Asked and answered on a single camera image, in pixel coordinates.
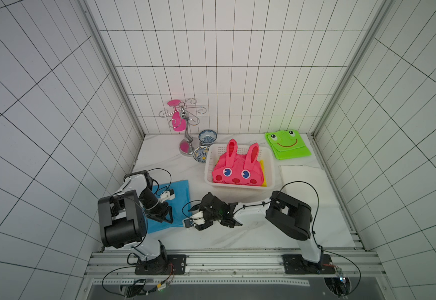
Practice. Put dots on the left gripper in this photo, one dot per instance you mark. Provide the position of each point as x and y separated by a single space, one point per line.
160 214

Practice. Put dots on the yellow raincoat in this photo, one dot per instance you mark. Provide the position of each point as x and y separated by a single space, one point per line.
263 176

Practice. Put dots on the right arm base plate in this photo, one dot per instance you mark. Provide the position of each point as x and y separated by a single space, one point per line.
294 264

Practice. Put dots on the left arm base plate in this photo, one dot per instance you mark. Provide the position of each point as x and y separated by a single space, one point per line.
173 264

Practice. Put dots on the blue patterned bowl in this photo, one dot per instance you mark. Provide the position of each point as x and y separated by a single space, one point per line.
207 137
200 154

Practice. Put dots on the silver cup holder stand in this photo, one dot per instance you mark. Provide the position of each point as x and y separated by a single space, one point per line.
190 114

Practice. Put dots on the pink rabbit raincoat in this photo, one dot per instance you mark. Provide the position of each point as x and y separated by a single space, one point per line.
239 168

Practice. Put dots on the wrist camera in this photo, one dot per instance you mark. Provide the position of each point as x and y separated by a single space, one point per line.
199 223
167 196

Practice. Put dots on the green frog raincoat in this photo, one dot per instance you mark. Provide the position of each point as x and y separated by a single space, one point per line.
287 144

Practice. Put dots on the blue raincoat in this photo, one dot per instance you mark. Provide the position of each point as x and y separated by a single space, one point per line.
182 198

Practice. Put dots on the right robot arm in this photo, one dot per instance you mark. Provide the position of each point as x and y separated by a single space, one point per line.
291 216

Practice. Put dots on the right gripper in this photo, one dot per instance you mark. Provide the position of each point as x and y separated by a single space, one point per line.
206 218

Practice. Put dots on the aluminium mounting rail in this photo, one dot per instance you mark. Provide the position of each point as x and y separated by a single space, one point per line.
202 268

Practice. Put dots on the white plastic basket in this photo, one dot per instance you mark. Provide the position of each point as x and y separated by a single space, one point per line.
264 156

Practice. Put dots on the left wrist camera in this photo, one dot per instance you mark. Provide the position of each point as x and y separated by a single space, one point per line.
167 196

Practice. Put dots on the blue patterned bowl front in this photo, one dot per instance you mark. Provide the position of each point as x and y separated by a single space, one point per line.
200 154

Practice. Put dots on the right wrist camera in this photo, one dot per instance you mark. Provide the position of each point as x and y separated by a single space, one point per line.
199 223

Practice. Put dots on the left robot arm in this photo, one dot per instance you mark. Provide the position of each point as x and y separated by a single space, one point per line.
124 218

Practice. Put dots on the pink cup on stand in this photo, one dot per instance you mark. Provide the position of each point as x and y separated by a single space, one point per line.
178 122

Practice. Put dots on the blue patterned bowl rear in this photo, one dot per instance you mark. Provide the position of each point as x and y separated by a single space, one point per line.
207 137

